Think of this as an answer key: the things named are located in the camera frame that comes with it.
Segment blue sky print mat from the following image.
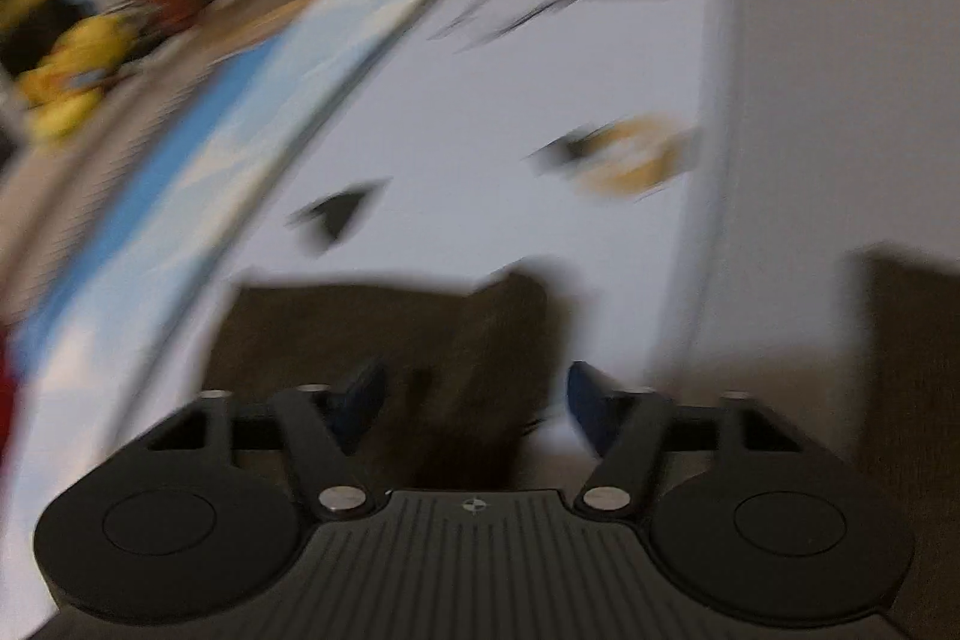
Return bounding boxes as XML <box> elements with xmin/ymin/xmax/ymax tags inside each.
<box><xmin>15</xmin><ymin>0</ymin><xmax>451</xmax><ymax>378</ymax></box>

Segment brown corduroy pants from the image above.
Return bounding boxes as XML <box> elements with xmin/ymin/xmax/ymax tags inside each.
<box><xmin>199</xmin><ymin>246</ymin><xmax>960</xmax><ymax>521</ymax></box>

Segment red cloth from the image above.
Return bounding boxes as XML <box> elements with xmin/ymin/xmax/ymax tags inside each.
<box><xmin>0</xmin><ymin>325</ymin><xmax>23</xmax><ymax>468</ymax></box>

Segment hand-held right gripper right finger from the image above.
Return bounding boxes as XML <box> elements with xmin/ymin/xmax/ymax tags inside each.
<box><xmin>566</xmin><ymin>361</ymin><xmax>815</xmax><ymax>522</ymax></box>

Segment yellow toy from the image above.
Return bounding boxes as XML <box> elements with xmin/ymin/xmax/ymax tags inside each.
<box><xmin>15</xmin><ymin>0</ymin><xmax>145</xmax><ymax>140</ymax></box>

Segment white printed bed sheet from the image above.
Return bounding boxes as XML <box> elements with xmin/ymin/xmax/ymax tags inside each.
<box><xmin>0</xmin><ymin>0</ymin><xmax>751</xmax><ymax>640</ymax></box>

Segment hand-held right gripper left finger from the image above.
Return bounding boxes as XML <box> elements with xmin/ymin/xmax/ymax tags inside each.
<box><xmin>146</xmin><ymin>359</ymin><xmax>391</xmax><ymax>522</ymax></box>

